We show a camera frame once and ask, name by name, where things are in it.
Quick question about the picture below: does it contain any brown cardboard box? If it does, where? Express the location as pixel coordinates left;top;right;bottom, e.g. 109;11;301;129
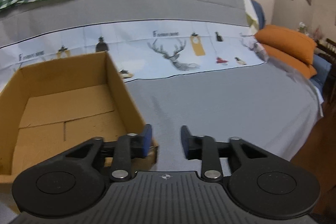
1;52;145;185

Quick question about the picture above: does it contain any orange cushion lower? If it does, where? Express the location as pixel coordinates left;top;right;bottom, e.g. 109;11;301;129
262;44;317;79

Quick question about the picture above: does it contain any orange cushion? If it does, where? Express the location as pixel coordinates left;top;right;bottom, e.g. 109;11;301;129
262;44;317;79
255;25;317;65

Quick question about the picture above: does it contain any orange cushion upper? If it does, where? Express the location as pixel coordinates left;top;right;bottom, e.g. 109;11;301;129
255;25;317;65

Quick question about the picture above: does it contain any grey deer print sofa cover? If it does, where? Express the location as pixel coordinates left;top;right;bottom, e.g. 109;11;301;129
0;0;324;224

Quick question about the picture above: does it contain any blue cushion far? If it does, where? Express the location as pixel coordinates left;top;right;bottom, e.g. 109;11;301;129
251;0;266;30

